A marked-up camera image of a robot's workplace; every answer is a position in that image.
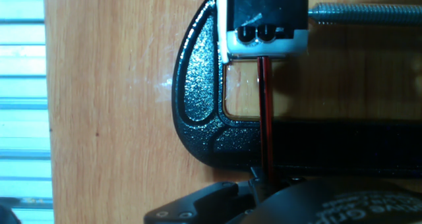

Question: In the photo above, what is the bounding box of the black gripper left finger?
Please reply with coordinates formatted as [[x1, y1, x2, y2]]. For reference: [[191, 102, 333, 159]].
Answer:
[[144, 165, 266, 224]]

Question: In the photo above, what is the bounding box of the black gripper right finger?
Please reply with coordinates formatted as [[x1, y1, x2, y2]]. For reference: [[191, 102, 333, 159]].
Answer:
[[273, 174, 307, 189]]

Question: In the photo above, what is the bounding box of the red pencil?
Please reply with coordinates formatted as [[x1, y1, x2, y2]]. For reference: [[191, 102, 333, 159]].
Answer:
[[256, 55, 274, 184]]

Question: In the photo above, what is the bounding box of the black C-clamp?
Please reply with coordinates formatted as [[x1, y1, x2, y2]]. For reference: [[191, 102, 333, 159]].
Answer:
[[171, 0, 422, 179]]

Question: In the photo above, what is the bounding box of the wooden board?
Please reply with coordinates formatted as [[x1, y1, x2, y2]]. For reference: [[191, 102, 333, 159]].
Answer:
[[42, 0, 422, 224]]

